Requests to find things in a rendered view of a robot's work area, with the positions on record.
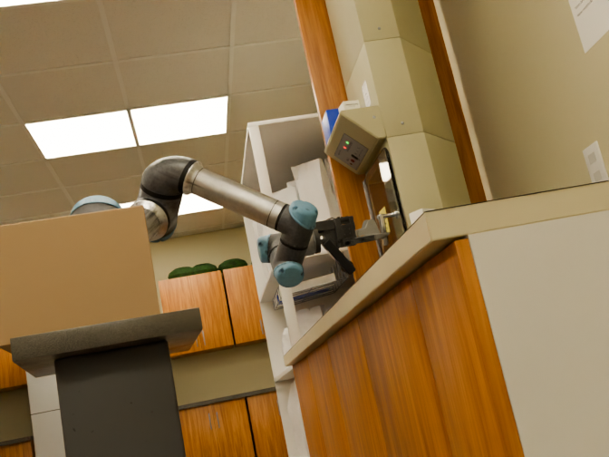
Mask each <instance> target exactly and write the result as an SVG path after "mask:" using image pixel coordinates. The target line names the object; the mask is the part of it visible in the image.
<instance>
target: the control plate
mask: <svg viewBox="0 0 609 457"><path fill-rule="evenodd" d="M346 141H348V142H349V144H348V143H346ZM343 146H344V147H346V149H345V148H344V147H343ZM357 147H359V148H360V149H359V150H358V148H357ZM356 150H357V152H356ZM368 150H369V149H367V148H366V147H364V146H363V145H361V143H359V142H358V141H356V140H354V139H353V138H351V137H350V136H348V135H347V134H345V133H344V134H343V137H342V138H341V141H340V143H339V145H338V147H337V150H336V152H335V154H334V156H335V157H336V158H338V159H339V160H341V161H343V162H344V163H346V164H347V165H349V166H350V167H352V168H353V169H355V170H357V169H358V168H359V166H360V164H361V162H362V160H363V158H364V156H365V154H366V152H367V151H368ZM355 152H356V153H357V154H356V155H354V153H355ZM351 155H354V156H355V157H357V158H358V160H356V159H355V158H353V157H352V156H351ZM351 160H354V162H351ZM350 163H351V164H352V165H351V164H350Z"/></svg>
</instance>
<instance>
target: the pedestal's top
mask: <svg viewBox="0 0 609 457"><path fill-rule="evenodd" d="M202 329H203V325H202V320H201V314H200V310H199V307H195V308H190V309H184V310H179V311H173V312H168V313H162V314H157V315H151V316H141V317H135V318H129V319H123V320H118V321H112V322H107V323H101V324H96V325H90V326H80V327H75V328H69V329H64V330H58V331H52V332H47V333H41V334H35V335H25V336H19V337H14V338H10V344H11V352H12V361H13V362H14V363H15V364H17V365H19V366H20V367H21V368H23V369H24V370H25V371H26V372H27V373H29V374H31V375H32V376H34V377H35V378H37V377H43V376H47V375H53V374H55V369H54V361H55V360H56V359H60V358H65V357H71V356H76V355H86V354H91V353H96V352H101V351H107V350H112V349H117V348H123V347H128V346H133V345H143V344H148V343H153V342H159V341H164V340H165V341H167V342H168V344H169V353H170V354H174V353H178V352H184V351H188V350H190V348H191V347H192V346H193V344H194V343H195V341H196V339H197V338H198V336H199V334H200V332H201V331H202Z"/></svg>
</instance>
